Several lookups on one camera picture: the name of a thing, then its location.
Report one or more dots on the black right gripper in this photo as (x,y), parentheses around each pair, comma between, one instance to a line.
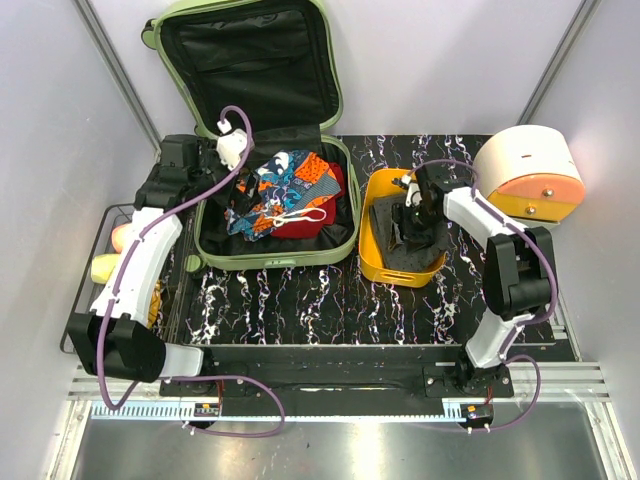
(399,214)

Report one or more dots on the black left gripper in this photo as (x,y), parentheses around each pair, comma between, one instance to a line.
(248,199)

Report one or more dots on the grey dotted garment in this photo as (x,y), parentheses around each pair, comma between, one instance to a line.
(415,260)

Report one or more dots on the colourful patterned shorts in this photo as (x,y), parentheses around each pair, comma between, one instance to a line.
(292,183)

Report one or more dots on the orange plastic basket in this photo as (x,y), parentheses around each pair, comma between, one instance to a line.
(383,183)

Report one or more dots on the green hard-shell suitcase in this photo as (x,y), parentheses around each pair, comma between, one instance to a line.
(274,59)

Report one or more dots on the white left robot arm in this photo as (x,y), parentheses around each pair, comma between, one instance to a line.
(112,339)

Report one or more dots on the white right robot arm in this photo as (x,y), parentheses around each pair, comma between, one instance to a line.
(519,278)

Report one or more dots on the red garment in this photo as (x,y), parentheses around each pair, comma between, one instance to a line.
(314,221)

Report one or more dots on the black marble pattern mat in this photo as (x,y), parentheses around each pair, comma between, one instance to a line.
(336,305)

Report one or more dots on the pink cup in basket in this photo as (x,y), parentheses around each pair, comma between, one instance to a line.
(119,236)

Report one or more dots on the white orange drawer cabinet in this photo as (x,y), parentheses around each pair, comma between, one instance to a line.
(528,172)

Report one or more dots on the yellow cup in basket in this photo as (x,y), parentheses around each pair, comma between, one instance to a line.
(102,267)

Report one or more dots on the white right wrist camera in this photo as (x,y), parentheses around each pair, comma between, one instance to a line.
(413,195)

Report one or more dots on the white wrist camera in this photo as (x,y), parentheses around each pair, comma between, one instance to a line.
(230,144)
(413,195)

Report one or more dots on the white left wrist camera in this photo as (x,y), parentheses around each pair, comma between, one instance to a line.
(230,144)

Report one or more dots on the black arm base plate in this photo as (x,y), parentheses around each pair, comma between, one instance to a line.
(436,371)

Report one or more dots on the black wire basket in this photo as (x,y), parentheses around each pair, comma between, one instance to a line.
(128,294)

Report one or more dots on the aluminium rail frame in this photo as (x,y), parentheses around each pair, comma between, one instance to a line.
(557,423)

